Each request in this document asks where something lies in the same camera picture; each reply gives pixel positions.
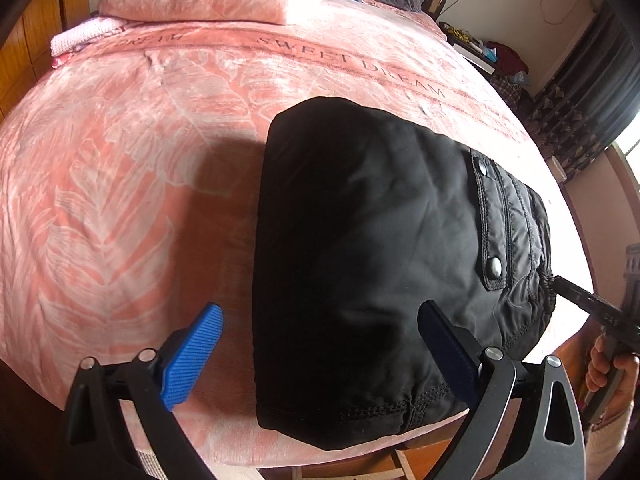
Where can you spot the person's right hand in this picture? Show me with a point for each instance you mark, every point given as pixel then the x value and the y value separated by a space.
pixel 597 365

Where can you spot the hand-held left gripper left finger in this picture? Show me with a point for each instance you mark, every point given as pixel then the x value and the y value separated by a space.
pixel 195 360

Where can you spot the pink folded cloth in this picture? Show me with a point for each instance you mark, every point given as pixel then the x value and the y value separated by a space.
pixel 59 60

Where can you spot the pink leaf-pattern bed blanket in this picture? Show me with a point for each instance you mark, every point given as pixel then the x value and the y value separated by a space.
pixel 125 160

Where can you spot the person's right forearm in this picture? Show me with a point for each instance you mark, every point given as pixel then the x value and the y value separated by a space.
pixel 612 440

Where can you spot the black padded jacket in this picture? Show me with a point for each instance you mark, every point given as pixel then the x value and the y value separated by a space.
pixel 360 240

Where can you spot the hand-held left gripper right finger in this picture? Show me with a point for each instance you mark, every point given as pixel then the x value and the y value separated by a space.
pixel 445 355

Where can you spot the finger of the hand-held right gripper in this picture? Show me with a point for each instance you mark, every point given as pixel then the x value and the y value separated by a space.
pixel 575 292

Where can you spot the wooden wardrobe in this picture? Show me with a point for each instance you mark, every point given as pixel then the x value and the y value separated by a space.
pixel 30 40

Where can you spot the dark patterned curtain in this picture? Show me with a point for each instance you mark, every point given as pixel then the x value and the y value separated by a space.
pixel 585 85

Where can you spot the white nightstand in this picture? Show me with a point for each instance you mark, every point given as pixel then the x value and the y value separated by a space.
pixel 475 55

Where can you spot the white folded towel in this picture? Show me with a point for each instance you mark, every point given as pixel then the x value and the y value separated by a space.
pixel 85 35

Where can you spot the red cloth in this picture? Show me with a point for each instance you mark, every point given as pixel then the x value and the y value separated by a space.
pixel 510 57

